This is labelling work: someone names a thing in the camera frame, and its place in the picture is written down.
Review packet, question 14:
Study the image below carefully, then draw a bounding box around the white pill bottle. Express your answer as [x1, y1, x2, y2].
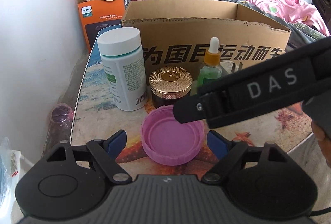
[96, 27, 147, 111]

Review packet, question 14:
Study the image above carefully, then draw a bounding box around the clear plastic bag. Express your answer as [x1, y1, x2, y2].
[1, 137, 21, 219]

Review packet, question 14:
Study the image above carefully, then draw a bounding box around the pink blanket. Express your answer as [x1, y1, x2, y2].
[246, 0, 330, 36]

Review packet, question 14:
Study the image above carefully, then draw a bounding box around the gold lid brown jar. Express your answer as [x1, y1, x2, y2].
[149, 66, 193, 108]

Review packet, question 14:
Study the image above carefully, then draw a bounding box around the person's right hand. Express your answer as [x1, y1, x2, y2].
[311, 121, 331, 164]

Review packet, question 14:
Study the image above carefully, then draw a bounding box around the black cable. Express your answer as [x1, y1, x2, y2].
[309, 207, 331, 217]

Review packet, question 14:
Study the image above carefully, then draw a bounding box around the pink plastic lid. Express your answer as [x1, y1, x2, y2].
[140, 105, 206, 166]

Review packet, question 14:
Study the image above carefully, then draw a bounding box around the orange Philips box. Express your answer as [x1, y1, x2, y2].
[77, 0, 132, 50]

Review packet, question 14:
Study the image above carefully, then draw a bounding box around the white power adapter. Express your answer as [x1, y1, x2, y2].
[220, 61, 243, 76]

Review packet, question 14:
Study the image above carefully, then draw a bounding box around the grey bed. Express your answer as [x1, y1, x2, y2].
[220, 0, 326, 52]

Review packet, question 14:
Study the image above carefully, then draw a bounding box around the purple lined trash bin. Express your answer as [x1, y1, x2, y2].
[50, 103, 73, 129]

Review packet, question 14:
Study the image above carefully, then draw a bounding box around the green dropper bottle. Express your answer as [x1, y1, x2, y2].
[197, 37, 222, 87]

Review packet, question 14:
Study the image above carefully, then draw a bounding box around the brown cardboard box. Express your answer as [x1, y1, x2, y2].
[122, 0, 291, 79]

